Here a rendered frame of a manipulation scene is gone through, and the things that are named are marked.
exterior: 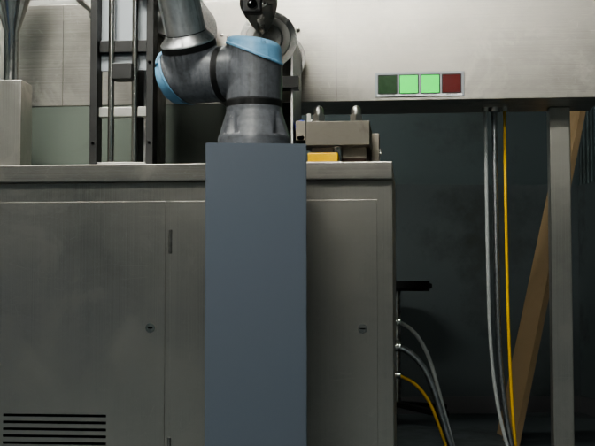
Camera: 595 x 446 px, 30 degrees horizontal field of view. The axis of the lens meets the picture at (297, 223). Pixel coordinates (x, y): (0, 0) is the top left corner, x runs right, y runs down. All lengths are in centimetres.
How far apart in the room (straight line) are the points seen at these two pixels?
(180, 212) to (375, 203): 45
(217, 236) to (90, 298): 55
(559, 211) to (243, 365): 142
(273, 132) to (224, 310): 37
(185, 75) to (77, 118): 103
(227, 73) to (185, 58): 10
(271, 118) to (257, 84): 7
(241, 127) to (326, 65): 100
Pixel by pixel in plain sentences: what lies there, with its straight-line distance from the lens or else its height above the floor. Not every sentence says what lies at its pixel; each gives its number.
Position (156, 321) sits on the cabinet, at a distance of 261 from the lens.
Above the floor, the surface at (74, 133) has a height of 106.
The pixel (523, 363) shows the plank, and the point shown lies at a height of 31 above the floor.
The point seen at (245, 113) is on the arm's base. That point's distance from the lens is 225.
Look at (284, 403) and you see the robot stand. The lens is 220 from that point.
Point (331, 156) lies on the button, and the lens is 256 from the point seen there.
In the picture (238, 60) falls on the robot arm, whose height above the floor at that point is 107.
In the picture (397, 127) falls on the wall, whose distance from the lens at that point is 542.
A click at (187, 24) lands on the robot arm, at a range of 232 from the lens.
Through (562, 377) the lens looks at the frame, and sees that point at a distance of 333.
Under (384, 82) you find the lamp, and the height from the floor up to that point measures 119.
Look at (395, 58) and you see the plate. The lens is 320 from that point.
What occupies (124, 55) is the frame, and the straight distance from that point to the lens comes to 285.
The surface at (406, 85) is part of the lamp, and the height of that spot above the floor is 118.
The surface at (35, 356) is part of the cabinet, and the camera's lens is 269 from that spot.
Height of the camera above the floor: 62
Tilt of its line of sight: 3 degrees up
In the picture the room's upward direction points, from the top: straight up
